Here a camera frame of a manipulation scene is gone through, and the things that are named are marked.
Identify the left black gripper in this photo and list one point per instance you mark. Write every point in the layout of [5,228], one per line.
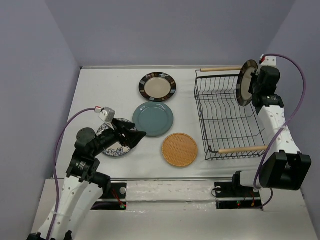
[131,138]

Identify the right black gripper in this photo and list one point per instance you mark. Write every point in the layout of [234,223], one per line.
[253,79]

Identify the dark striped plate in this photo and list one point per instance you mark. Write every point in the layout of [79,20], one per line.
[157,87]
[243,95]

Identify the blue floral white plate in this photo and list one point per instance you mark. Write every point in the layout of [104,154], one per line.
[116,150]

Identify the teal ceramic plate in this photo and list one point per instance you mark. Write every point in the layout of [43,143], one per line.
[154,118]

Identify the black wire dish rack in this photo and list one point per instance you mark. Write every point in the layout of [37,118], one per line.
[228,130]

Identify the woven bamboo plate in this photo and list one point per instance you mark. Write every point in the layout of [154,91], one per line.
[179,150]

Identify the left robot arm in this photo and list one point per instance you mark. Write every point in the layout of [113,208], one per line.
[83,184]

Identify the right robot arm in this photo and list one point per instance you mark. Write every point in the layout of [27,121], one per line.
[284,166]

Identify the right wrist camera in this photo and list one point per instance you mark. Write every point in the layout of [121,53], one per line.
[266,60]

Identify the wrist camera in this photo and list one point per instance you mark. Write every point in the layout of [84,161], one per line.
[266,60]
[107,114]

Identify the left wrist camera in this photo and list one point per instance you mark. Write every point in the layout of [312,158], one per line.
[107,114]

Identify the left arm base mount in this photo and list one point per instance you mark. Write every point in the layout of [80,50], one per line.
[114,200]

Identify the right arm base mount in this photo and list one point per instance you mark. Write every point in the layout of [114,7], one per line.
[229,197]

